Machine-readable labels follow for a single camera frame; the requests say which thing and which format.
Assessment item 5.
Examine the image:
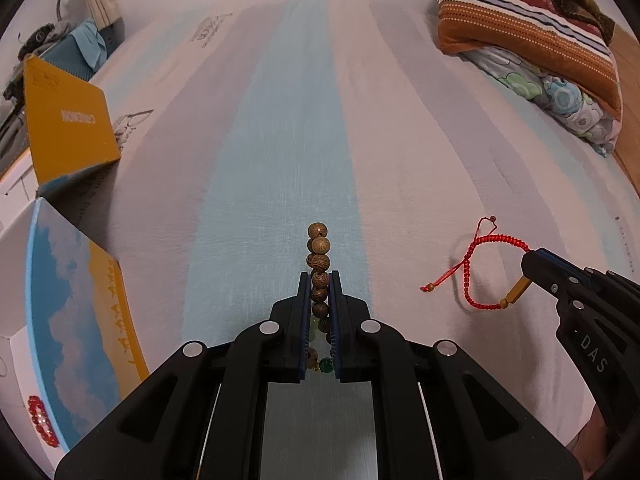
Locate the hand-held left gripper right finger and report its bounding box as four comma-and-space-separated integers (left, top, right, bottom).
329, 270, 587, 480

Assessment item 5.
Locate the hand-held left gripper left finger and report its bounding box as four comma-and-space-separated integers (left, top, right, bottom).
54, 271, 313, 480

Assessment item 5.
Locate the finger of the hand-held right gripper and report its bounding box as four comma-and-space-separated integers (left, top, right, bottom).
519, 248, 592, 312
581, 270, 640, 307

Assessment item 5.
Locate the red cord bracelet gold bead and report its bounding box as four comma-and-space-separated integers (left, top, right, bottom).
419, 215, 532, 311

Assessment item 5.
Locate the brown wooden bead bracelet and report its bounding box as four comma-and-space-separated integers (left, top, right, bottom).
305, 222, 336, 376

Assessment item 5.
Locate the white blue yellow cardboard box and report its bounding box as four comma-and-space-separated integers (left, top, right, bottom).
0, 54, 151, 476

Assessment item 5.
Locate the person's right forearm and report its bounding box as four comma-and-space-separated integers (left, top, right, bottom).
567, 402, 622, 467

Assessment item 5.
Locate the wooden headboard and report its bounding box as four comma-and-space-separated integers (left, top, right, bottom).
607, 24, 640, 188

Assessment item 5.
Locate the floral quilt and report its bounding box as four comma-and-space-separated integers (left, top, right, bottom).
460, 47, 622, 159

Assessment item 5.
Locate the striped folded blanket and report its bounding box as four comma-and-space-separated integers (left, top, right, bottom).
435, 0, 624, 122

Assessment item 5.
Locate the grey cabinet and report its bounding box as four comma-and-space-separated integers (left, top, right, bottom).
0, 74, 32, 182

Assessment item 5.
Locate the dark clothes pile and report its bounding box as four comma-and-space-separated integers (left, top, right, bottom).
19, 22, 72, 59

